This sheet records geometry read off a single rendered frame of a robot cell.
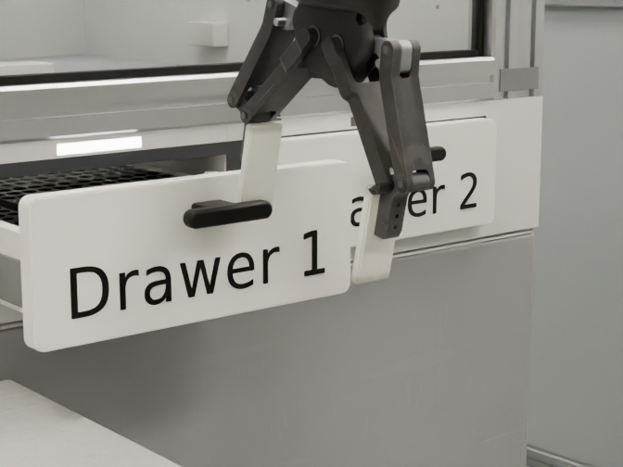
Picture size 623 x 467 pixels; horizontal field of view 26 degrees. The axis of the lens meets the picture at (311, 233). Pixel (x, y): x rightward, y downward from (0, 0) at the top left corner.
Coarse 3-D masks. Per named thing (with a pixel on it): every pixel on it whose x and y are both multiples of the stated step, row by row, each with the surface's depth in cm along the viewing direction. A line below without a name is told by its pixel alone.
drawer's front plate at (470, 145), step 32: (448, 128) 135; (480, 128) 138; (288, 160) 123; (352, 160) 128; (448, 160) 136; (480, 160) 139; (352, 192) 128; (448, 192) 136; (480, 192) 140; (416, 224) 134; (448, 224) 137; (480, 224) 140
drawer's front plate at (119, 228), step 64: (64, 192) 94; (128, 192) 97; (192, 192) 100; (320, 192) 108; (64, 256) 94; (128, 256) 98; (192, 256) 101; (256, 256) 105; (320, 256) 109; (64, 320) 95; (128, 320) 98; (192, 320) 102
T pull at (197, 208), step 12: (192, 204) 100; (204, 204) 99; (216, 204) 99; (228, 204) 99; (240, 204) 99; (252, 204) 100; (264, 204) 100; (192, 216) 96; (204, 216) 97; (216, 216) 98; (228, 216) 98; (240, 216) 99; (252, 216) 100; (264, 216) 100
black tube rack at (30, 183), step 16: (32, 176) 121; (48, 176) 120; (64, 176) 121; (80, 176) 120; (96, 176) 120; (112, 176) 120; (128, 176) 120; (144, 176) 120; (160, 176) 120; (176, 176) 120; (0, 192) 111; (16, 192) 112; (32, 192) 112; (0, 208) 120; (16, 208) 106; (16, 224) 113
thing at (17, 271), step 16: (0, 224) 101; (0, 240) 100; (16, 240) 98; (0, 256) 100; (16, 256) 99; (0, 272) 100; (16, 272) 98; (0, 288) 101; (16, 288) 99; (16, 304) 99
